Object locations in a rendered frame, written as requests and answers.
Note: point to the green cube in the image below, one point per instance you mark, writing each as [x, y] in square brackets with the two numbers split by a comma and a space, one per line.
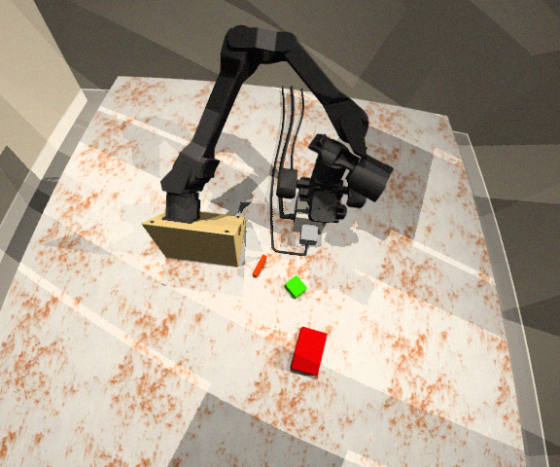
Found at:
[295, 287]

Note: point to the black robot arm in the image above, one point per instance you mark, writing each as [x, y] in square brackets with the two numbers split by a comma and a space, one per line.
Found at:
[243, 50]

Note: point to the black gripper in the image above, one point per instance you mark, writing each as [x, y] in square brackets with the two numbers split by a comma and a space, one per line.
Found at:
[288, 183]

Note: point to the red rectangular block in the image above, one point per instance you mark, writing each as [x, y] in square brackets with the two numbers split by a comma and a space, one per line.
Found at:
[309, 349]

